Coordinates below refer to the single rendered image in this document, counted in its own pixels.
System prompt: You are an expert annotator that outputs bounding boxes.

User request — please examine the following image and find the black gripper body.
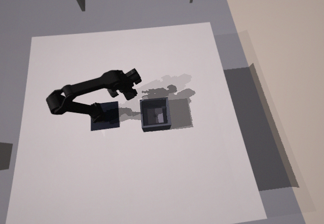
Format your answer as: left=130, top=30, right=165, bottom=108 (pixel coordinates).
left=107, top=79, right=142, bottom=98

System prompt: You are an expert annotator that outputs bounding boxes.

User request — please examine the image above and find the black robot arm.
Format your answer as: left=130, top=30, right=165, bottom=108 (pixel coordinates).
left=46, top=68, right=141, bottom=123

